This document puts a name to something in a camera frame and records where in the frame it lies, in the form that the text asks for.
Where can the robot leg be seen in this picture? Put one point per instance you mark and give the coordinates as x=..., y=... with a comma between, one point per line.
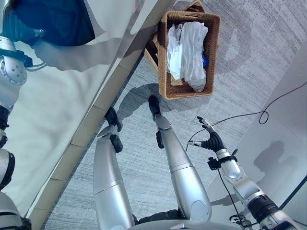
x=182, y=172
x=108, y=172

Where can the dark blue garment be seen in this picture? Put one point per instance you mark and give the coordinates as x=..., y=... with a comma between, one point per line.
x=55, y=21

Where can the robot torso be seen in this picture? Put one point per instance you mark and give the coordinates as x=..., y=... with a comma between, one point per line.
x=182, y=221

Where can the robot left leg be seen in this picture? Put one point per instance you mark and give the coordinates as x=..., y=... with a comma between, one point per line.
x=108, y=172

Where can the small blue item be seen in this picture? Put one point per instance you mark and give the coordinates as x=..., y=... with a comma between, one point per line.
x=205, y=61

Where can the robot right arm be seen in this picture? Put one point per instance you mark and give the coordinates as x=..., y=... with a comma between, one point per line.
x=249, y=187

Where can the brown wicker basket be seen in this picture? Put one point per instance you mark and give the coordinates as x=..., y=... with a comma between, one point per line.
x=150, y=54
x=187, y=91

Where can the bed with beige frame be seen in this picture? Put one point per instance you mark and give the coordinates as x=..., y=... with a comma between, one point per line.
x=60, y=112

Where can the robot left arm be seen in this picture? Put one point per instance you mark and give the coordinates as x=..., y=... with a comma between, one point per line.
x=10, y=79

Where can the robot right leg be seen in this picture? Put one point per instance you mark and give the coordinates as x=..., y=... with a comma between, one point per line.
x=182, y=172

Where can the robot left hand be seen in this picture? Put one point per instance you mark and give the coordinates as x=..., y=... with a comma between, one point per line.
x=25, y=30

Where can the white clothes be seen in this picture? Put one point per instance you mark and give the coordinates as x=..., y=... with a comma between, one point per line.
x=189, y=52

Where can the white quilt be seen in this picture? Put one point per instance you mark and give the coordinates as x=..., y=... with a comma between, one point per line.
x=108, y=31

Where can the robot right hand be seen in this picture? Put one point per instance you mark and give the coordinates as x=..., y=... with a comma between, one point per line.
x=214, y=141

